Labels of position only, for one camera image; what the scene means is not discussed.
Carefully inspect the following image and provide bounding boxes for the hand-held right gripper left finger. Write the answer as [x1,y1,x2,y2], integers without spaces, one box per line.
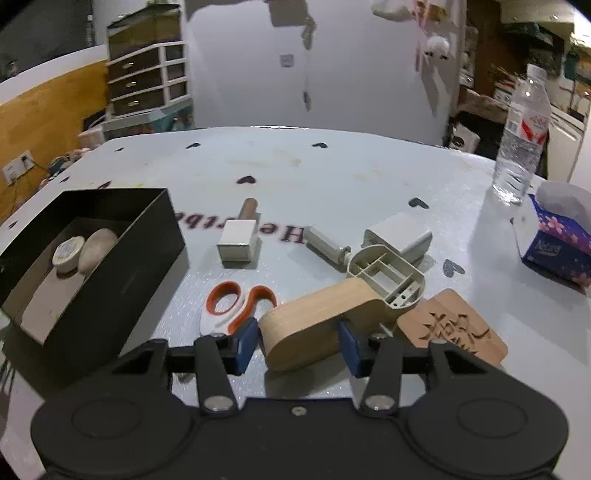
[111,318,260,415]

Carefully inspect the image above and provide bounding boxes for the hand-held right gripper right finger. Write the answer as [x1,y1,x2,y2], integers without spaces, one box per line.
[338,319,491,415]

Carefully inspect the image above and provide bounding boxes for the wooden tool with grey head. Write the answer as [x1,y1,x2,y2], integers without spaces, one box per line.
[259,244,426,373]

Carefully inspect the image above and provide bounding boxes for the white power adapter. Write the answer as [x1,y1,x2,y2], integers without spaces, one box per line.
[362,213,434,265]

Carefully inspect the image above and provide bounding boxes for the black rectangular box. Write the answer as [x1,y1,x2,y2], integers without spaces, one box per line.
[0,187,188,348]

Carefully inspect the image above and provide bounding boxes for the orange and white scissors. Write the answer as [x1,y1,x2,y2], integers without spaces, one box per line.
[199,282,278,337]

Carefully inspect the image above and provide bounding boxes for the carved wooden plaque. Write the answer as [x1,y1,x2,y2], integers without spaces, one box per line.
[396,288,509,367]

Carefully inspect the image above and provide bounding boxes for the grey cylindrical part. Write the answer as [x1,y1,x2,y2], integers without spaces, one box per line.
[302,224,354,267]

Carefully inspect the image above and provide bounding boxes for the beige oval stone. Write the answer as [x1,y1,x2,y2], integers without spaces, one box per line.
[77,228,119,274]

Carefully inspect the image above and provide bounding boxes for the round white tin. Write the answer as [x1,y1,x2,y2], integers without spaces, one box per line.
[52,236,86,273]

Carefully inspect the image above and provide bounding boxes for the blue floral tissue box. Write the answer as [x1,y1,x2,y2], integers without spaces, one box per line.
[513,181,591,291]

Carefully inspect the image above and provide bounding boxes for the teal printed box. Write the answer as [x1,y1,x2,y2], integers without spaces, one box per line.
[102,98,195,139]

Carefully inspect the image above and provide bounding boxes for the clear plastic water bottle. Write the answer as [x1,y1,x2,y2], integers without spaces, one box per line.
[492,64,553,206]

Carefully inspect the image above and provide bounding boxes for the white plastic drawer unit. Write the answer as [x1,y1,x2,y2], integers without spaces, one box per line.
[106,41,191,117]

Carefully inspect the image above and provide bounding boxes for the white plush toy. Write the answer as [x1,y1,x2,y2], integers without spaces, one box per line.
[425,35,452,61]

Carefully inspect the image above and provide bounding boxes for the glass tank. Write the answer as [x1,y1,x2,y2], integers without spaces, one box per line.
[106,4,182,61]

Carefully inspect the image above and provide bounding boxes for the white stamp with wooden handle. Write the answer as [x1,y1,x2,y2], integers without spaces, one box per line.
[217,198,259,264]

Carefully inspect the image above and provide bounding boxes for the white wall socket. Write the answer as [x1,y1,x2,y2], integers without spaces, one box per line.
[2,150,36,184]

